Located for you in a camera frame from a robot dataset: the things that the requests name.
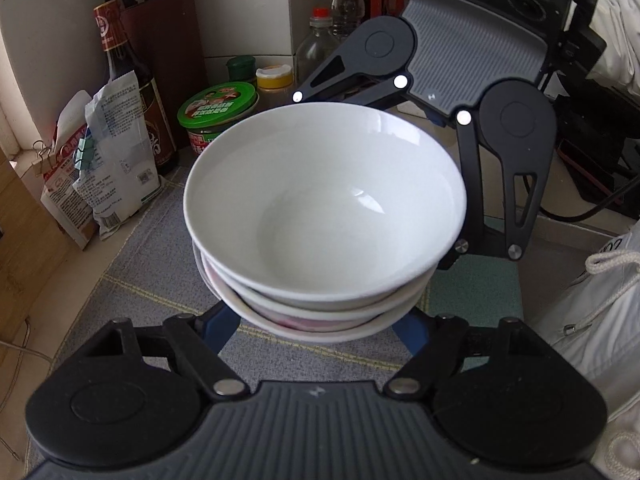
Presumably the plain white bowl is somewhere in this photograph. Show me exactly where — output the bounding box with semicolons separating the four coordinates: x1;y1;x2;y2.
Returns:
183;103;466;302

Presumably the clear bottle red cap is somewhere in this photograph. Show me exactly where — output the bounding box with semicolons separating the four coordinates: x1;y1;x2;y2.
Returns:
294;6;340;87

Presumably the clear bottle gold cap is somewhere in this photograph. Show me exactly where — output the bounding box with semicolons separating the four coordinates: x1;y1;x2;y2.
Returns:
330;0;366;42

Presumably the yellow lid spice jar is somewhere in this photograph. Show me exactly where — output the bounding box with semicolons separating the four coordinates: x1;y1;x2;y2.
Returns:
256;64;294;110

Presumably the green cap small bottle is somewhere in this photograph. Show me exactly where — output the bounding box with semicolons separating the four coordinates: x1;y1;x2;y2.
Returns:
226;55;256;84

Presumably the green lid sauce jar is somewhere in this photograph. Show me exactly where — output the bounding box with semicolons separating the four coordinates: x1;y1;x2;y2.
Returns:
177;81;259;155

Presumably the white clipped food bag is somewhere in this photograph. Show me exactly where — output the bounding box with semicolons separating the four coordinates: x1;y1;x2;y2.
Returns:
73;72;162;238

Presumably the orange white clipped bag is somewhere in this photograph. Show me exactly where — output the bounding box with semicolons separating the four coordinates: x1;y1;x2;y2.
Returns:
35;90;98;249

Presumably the bamboo cutting board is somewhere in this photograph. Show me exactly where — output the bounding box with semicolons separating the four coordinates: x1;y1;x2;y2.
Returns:
0;158;70;340

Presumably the dark red knife block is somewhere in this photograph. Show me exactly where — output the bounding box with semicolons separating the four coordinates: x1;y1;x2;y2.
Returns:
106;0;208;151

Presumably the dark soy sauce bottle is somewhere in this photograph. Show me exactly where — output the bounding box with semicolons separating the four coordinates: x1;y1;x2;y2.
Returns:
92;0;181;176

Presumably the wire rack stand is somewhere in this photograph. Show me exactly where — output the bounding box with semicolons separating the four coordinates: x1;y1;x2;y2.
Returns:
0;318;54;461

